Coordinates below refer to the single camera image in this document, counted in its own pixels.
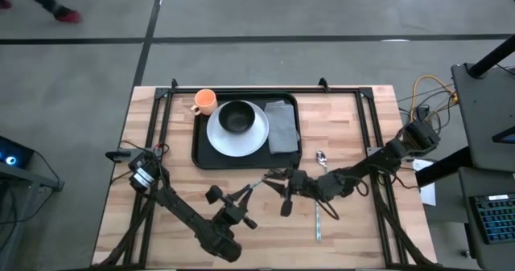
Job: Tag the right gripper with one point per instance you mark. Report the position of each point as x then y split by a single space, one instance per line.
297 182

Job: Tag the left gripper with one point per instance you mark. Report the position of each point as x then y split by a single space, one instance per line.
233 214

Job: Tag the black plastic tray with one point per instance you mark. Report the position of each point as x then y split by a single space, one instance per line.
241 163

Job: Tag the grey cloth napkin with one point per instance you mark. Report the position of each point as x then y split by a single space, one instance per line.
281 130

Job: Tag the white plate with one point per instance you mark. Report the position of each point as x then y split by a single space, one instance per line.
237 146

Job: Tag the black bowl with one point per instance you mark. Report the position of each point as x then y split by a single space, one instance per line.
236 117

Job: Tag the orange mug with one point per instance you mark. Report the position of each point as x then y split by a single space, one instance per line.
206 101

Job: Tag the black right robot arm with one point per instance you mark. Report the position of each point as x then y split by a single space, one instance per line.
382 158

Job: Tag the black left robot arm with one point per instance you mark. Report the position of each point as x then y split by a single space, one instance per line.
181 214

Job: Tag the white paper sheet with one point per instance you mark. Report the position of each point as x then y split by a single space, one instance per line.
428 192

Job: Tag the black power adapter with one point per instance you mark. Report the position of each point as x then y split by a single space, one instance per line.
423 112

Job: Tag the black diagonal desk strut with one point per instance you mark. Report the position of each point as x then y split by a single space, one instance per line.
442 168

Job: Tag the black keyboard desk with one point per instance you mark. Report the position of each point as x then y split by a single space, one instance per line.
483 182

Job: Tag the grey metal stand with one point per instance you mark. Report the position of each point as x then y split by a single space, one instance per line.
36 178

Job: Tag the black side desk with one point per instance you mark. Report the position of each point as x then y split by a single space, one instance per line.
483 102

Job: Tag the keyboard with blue backlight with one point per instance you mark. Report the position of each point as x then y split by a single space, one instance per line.
497 220

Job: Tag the dark screen with blue glow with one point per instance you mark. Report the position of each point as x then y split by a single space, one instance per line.
506 136

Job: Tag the computer with blue light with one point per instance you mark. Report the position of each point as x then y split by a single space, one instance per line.
16 152

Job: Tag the black pole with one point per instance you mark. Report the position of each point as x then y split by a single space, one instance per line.
493 56

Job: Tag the person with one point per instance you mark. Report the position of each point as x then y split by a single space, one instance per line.
66 15

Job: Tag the black table frame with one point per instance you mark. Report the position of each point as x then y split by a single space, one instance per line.
342 90

